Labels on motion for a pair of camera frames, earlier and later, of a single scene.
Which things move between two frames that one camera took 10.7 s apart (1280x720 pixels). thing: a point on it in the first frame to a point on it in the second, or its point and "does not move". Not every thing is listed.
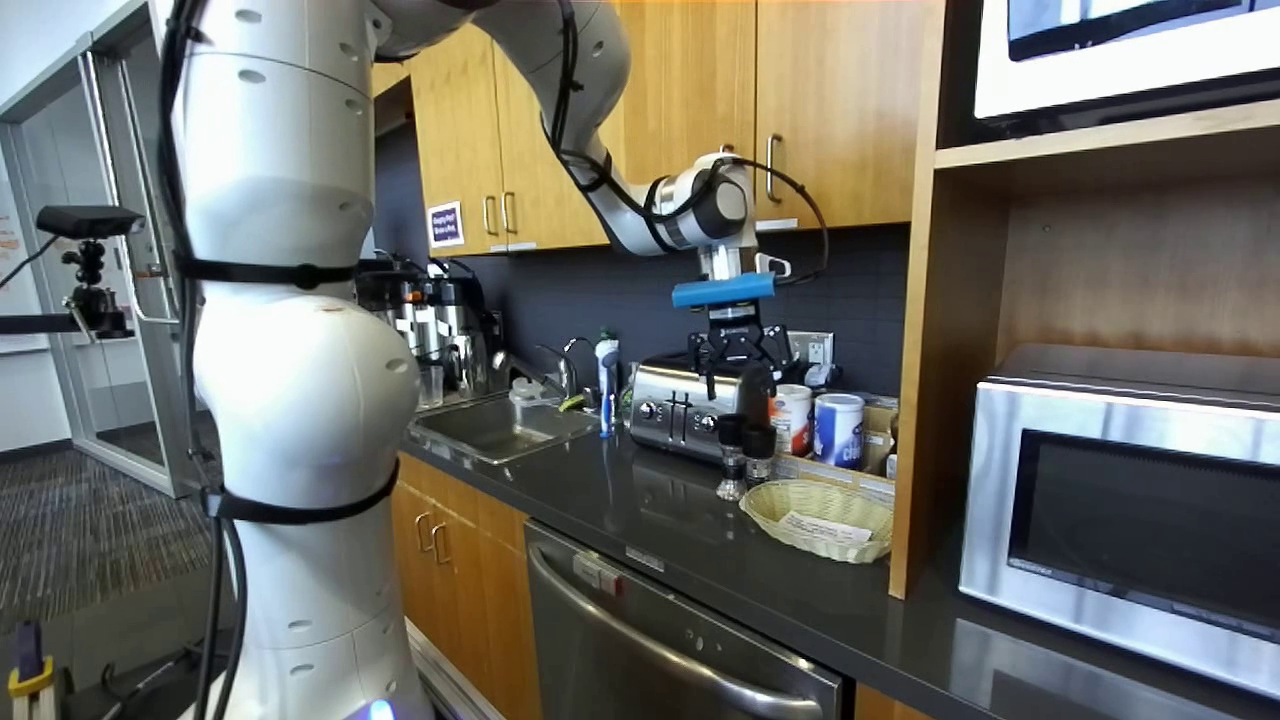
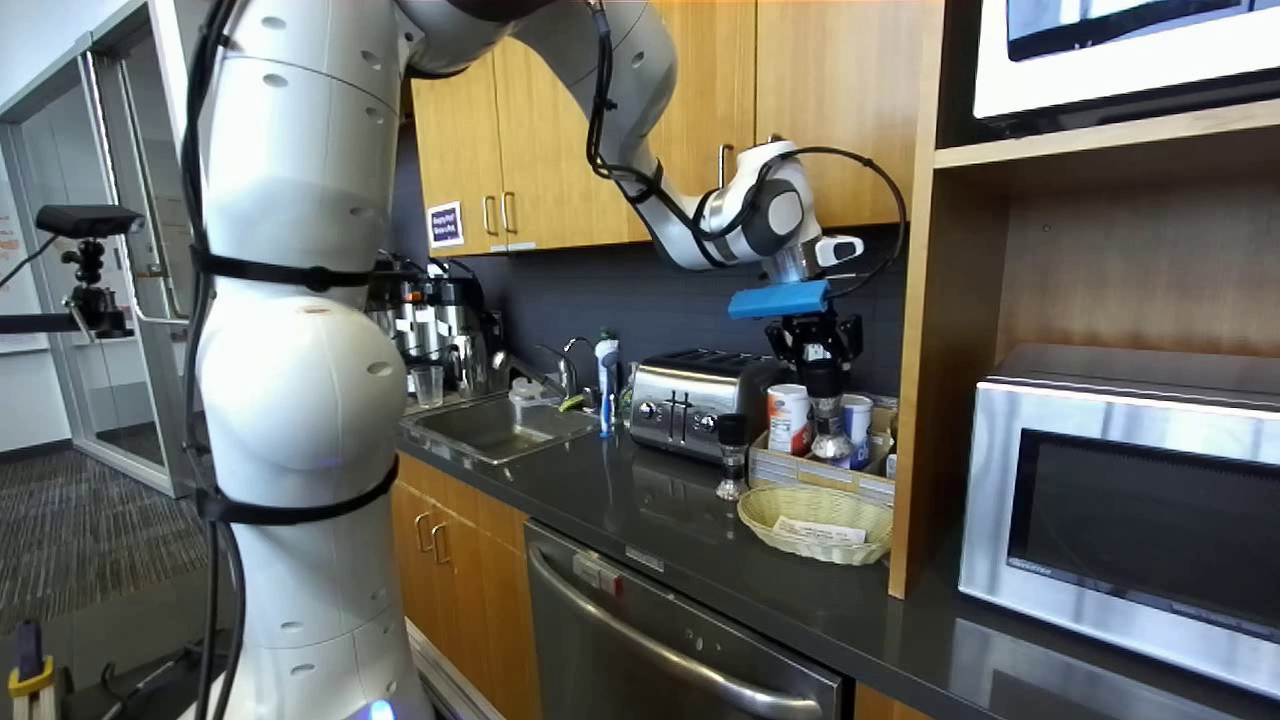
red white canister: (794, 417) does not move
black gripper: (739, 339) to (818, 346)
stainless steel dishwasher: (608, 638) does not move
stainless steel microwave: (1134, 510) does not move
